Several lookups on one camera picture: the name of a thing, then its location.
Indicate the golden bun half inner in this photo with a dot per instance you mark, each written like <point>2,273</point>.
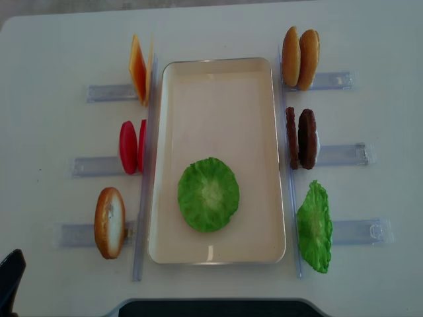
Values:
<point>291,57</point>

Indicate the clear rail for buns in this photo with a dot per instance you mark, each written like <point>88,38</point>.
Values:
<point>343,80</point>

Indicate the clear rail for lettuce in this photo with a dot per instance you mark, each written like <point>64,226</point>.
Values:
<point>362,232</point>

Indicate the brown meat patty outer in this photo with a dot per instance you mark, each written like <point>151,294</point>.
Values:
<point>307,139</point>

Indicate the brown meat patty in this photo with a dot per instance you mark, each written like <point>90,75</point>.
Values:
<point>307,139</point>
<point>292,138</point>

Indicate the golden bun half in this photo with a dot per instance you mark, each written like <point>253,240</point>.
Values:
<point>309,44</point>
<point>291,57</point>

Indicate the golden bun half outer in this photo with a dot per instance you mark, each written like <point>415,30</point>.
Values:
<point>309,44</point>

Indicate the clear rail for patties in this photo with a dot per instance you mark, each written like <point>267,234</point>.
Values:
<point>346,155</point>

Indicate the cream rectangular metal tray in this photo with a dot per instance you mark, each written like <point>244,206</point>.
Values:
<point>223,109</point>

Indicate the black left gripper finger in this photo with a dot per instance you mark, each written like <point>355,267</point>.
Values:
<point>12,269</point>

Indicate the long clear rail left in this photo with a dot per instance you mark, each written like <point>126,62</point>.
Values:
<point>148,173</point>

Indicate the red tomato slice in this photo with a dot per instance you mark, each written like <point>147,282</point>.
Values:
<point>128,147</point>
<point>141,146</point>

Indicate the bread slice with white crumb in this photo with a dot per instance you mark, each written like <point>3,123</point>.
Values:
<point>109,223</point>

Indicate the brown meat patty inner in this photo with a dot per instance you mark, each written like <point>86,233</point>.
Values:
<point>292,138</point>

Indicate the clear rail for cheese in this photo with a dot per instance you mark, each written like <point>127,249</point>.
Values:
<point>110,93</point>

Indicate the orange cheese slice outer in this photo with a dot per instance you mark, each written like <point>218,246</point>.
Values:
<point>138,69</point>

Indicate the long clear rail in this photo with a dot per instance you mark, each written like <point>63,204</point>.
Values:
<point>148,173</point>
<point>289,171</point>

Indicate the clear rail for bread slice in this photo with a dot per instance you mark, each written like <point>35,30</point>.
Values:
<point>83,236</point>

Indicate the green lettuce leaf upright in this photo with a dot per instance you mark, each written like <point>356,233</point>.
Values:
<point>315,228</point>

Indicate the clear rail for tomato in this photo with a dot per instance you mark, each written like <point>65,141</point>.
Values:
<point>82,167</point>

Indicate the green lettuce leaf on tray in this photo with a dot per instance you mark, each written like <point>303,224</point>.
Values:
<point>208,195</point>

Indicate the long clear rail right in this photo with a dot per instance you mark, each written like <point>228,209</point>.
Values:
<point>289,171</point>

